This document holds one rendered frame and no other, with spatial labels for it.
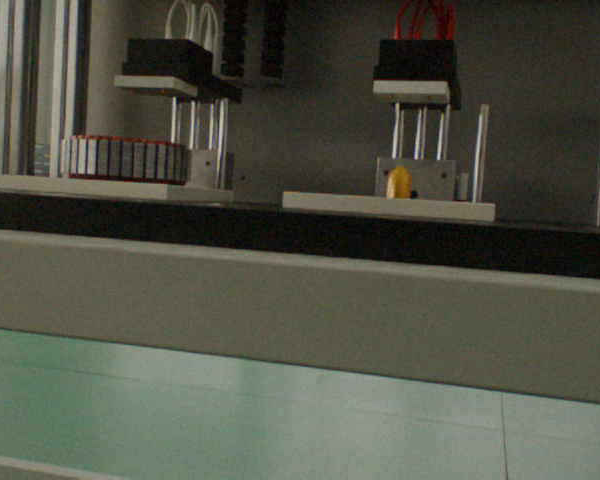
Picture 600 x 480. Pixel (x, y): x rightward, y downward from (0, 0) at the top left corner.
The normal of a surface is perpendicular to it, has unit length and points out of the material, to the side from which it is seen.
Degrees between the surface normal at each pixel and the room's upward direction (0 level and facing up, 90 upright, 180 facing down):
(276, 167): 90
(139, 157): 90
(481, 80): 90
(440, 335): 90
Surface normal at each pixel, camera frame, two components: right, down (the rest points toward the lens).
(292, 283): -0.26, 0.04
